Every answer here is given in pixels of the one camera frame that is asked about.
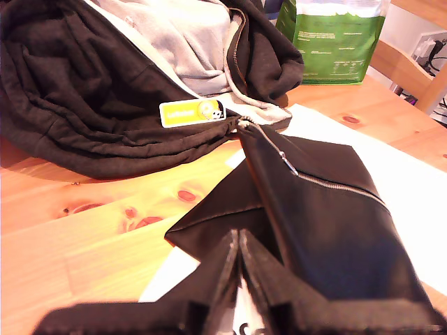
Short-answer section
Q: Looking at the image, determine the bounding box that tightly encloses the wooden chair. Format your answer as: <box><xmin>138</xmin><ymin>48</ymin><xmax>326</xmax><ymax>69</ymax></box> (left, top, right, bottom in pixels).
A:
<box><xmin>369</xmin><ymin>0</ymin><xmax>447</xmax><ymax>113</ymax></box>

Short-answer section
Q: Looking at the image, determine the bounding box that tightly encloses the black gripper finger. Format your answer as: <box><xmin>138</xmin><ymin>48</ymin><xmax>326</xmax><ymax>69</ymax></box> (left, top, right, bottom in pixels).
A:
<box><xmin>239</xmin><ymin>228</ymin><xmax>331</xmax><ymax>335</ymax></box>
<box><xmin>181</xmin><ymin>228</ymin><xmax>242</xmax><ymax>335</ymax></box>

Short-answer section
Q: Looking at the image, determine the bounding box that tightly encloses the white electrical device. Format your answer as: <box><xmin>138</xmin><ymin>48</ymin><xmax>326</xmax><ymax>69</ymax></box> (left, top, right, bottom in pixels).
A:
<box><xmin>411</xmin><ymin>31</ymin><xmax>447</xmax><ymax>76</ymax></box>

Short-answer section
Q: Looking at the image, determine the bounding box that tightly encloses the white printed paper sheet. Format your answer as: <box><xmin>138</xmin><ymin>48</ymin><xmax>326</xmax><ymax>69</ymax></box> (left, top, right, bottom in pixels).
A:
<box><xmin>225</xmin><ymin>103</ymin><xmax>447</xmax><ymax>297</ymax></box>

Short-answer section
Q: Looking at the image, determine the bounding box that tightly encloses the yellow LeRobot sticker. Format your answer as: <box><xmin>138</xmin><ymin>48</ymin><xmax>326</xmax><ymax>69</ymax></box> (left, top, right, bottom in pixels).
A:
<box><xmin>159</xmin><ymin>98</ymin><xmax>228</xmax><ymax>129</ymax></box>

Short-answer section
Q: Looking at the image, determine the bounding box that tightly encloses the dark brown grey-lined hoodie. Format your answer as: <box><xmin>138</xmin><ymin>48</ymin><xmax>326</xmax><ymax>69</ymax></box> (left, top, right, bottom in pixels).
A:
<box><xmin>0</xmin><ymin>0</ymin><xmax>305</xmax><ymax>181</ymax></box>

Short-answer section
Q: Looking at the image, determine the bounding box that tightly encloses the green silver pet food bag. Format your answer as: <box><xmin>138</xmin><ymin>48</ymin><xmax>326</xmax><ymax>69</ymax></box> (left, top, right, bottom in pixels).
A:
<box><xmin>275</xmin><ymin>0</ymin><xmax>391</xmax><ymax>86</ymax></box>

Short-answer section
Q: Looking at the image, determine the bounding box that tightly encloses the black leather zip bag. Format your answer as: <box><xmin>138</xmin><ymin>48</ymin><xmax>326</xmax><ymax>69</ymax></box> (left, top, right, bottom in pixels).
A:
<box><xmin>163</xmin><ymin>117</ymin><xmax>444</xmax><ymax>325</ymax></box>

